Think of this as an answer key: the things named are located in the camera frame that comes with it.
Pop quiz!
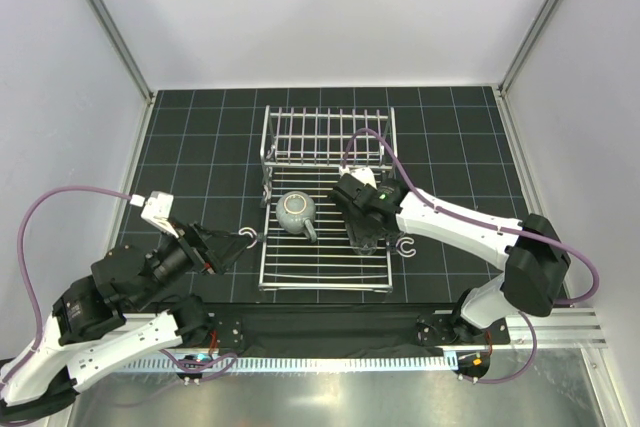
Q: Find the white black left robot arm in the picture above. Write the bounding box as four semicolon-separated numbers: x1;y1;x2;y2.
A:
1;223;255;426

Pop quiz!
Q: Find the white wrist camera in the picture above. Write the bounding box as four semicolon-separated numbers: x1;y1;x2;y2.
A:
129;191;179;238
339;166;377;189

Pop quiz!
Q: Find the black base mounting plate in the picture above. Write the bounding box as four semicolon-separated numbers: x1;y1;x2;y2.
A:
205;302;510;359

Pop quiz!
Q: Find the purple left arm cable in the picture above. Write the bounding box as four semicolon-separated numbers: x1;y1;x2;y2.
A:
0;185;134;388

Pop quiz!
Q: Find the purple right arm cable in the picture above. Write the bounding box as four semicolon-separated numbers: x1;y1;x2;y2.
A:
342;127;601;308

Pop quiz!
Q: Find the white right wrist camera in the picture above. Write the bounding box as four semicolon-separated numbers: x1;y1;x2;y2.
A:
339;166;377;189

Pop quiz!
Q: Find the small clear shot glass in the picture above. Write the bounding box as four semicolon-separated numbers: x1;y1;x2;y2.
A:
350;238;378;256

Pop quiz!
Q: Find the black grid table mat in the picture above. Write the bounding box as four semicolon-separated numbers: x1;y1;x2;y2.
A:
131;86;528;304

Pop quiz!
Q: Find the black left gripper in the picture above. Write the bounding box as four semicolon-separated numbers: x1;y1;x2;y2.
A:
131;215;254;310

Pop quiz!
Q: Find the perforated aluminium cable rail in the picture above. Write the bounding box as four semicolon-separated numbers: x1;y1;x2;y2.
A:
114;352;459;374

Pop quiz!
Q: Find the chrome wire dish rack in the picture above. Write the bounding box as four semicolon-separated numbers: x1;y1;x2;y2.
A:
258;106;397;293

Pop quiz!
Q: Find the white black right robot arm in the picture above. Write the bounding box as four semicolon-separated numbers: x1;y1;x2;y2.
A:
328;173;570;343

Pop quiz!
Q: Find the clear glass mug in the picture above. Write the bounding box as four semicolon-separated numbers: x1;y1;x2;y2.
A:
276;191;317;243

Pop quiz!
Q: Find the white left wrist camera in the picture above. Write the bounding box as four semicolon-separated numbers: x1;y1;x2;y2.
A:
129;191;179;238

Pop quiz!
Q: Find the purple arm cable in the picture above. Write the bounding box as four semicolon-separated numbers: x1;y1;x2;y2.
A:
0;185;134;388
342;127;601;308

